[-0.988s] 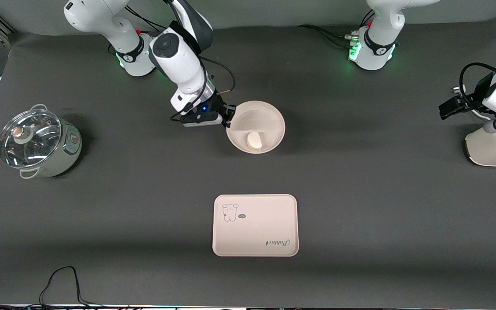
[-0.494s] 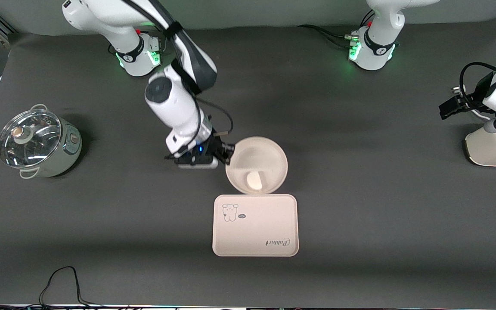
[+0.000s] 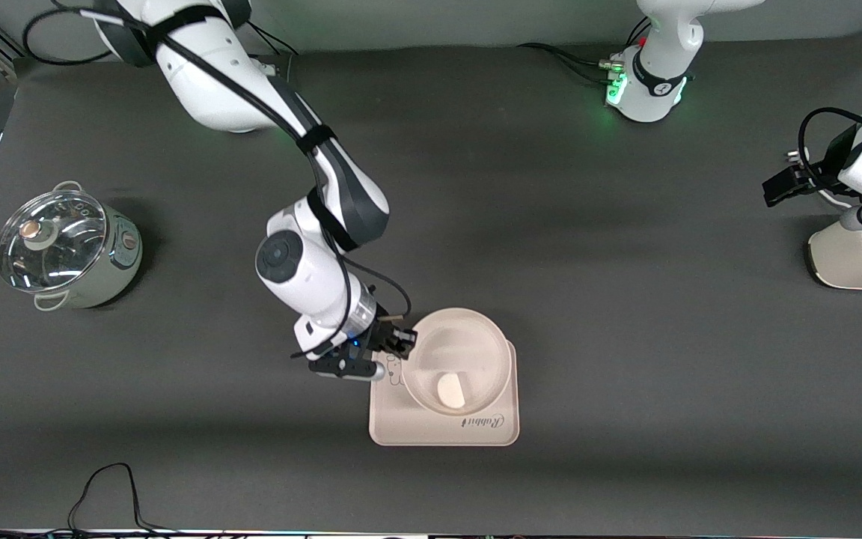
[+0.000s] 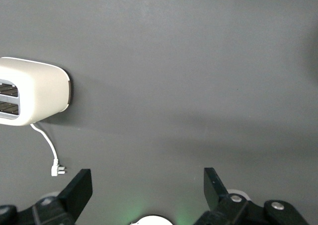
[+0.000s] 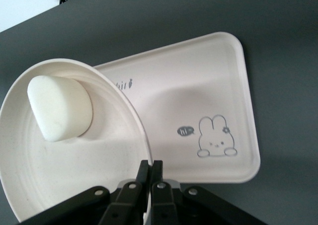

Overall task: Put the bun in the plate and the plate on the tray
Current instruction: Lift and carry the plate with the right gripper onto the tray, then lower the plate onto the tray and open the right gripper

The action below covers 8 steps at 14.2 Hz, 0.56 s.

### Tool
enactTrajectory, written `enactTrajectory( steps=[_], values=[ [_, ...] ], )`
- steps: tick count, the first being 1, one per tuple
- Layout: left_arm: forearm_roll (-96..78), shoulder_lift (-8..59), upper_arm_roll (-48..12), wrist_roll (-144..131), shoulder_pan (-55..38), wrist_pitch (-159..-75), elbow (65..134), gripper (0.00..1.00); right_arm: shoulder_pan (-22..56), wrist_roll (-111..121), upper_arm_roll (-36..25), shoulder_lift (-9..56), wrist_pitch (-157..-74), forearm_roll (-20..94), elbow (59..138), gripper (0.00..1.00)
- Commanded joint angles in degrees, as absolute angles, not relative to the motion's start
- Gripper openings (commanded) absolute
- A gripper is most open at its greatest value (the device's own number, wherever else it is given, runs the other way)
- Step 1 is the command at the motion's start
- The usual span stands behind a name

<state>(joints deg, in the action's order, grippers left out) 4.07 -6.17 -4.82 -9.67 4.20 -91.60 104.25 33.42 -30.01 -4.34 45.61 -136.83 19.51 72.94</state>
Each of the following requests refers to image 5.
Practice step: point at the cream rabbit print tray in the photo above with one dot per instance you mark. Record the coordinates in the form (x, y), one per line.
(198, 86)

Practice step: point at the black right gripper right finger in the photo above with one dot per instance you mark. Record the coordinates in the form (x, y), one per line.
(164, 205)

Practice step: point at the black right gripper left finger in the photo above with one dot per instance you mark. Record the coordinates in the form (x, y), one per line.
(129, 202)

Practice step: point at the white steamed bun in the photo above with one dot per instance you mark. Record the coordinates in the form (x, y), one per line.
(59, 108)

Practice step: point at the round cream plate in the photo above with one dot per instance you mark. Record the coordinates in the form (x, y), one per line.
(74, 165)

